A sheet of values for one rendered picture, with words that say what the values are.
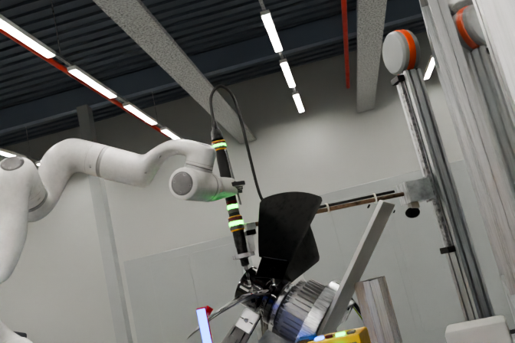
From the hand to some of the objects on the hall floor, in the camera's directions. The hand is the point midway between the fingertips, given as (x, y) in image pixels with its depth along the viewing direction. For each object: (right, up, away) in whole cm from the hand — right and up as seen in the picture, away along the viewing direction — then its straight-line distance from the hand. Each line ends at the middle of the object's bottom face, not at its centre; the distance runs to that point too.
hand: (228, 190), depth 182 cm
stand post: (+69, -136, -28) cm, 155 cm away
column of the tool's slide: (+102, -132, -10) cm, 167 cm away
